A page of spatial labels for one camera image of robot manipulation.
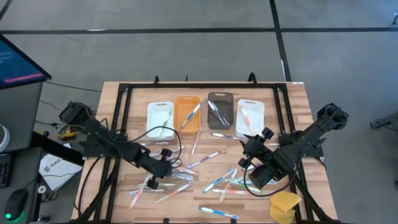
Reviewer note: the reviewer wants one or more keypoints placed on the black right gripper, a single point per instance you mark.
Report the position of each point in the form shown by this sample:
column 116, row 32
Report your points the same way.
column 264, row 154

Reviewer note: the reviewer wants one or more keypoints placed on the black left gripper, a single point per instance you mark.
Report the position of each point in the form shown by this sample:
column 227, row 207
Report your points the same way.
column 154, row 166

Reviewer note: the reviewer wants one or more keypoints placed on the green toothbrush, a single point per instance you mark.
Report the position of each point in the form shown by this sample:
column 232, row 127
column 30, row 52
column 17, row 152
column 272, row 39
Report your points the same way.
column 166, row 121
column 164, row 184
column 248, row 187

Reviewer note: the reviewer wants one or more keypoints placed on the blue toothbrush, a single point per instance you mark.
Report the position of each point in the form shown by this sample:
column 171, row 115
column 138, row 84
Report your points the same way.
column 217, row 180
column 190, row 115
column 217, row 212
column 183, row 176

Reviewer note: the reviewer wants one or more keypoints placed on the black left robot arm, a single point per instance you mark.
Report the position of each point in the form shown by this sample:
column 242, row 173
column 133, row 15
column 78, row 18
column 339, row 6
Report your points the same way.
column 93, row 127

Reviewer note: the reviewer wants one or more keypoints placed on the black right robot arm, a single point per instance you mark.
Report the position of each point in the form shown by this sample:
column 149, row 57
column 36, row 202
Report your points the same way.
column 311, row 137

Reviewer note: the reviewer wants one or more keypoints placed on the white plastic bin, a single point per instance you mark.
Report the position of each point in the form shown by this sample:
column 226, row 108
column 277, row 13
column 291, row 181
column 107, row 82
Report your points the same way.
column 155, row 124
column 258, row 118

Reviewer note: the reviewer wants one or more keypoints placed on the dark translucent plastic bin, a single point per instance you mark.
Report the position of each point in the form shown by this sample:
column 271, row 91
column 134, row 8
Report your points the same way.
column 214, row 124

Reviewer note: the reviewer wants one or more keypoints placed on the orange plastic bin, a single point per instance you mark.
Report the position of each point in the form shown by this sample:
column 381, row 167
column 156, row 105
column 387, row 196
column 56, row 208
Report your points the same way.
column 183, row 105

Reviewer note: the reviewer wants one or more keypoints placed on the yellow black object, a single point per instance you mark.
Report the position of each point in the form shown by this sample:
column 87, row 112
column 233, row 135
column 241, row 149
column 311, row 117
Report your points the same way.
column 68, row 134

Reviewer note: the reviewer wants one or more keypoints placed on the white tape roll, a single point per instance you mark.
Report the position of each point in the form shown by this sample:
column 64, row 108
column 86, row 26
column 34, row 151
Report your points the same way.
column 39, row 189

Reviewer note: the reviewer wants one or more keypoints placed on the grey metal stand leg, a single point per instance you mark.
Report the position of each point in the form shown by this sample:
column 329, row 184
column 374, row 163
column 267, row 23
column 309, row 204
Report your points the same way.
column 385, row 122

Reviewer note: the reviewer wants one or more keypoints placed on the black computer mouse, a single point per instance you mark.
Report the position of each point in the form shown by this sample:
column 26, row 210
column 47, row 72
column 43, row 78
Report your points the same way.
column 15, row 202

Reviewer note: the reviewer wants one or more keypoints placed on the grey desk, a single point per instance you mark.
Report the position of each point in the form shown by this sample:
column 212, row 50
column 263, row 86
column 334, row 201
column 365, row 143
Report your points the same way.
column 18, row 109

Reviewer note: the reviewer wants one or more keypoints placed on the black keyboard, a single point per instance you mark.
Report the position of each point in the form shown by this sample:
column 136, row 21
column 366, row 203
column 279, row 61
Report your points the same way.
column 4, row 171

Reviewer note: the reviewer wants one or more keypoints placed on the white round object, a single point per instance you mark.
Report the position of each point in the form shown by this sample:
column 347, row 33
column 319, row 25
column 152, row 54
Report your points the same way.
column 3, row 138

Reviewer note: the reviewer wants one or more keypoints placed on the computer monitor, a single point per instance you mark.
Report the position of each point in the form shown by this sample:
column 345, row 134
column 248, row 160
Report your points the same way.
column 15, row 65

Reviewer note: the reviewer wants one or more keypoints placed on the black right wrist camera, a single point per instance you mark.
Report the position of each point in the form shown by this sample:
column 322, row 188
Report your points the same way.
column 261, row 177

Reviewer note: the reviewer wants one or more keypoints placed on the black metal table frame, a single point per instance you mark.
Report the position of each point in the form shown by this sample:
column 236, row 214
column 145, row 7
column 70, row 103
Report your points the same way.
column 202, row 85

